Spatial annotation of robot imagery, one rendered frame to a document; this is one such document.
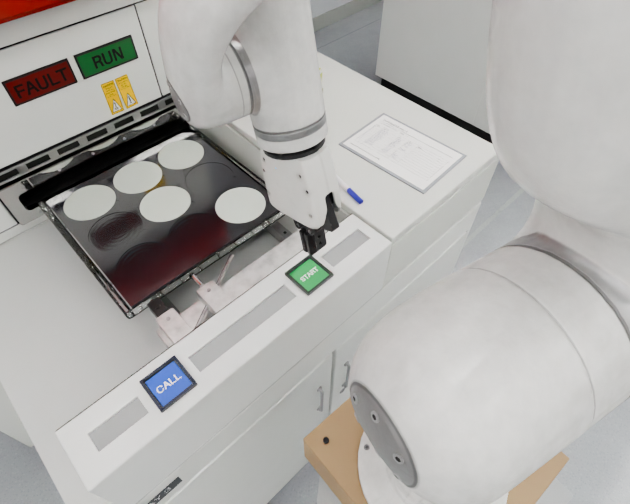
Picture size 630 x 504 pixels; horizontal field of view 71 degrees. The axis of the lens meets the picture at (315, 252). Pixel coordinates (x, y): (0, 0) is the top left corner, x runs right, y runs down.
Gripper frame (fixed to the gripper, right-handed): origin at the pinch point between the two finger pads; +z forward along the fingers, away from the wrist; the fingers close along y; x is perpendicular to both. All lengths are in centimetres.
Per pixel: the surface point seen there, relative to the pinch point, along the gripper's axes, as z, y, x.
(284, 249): 15.1, -16.6, 4.6
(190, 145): 5, -52, 8
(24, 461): 91, -83, -71
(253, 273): 15.2, -16.3, -3.2
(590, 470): 118, 42, 59
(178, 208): 8.6, -36.9, -4.8
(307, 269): 9.3, -4.0, 0.5
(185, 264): 11.4, -24.4, -11.6
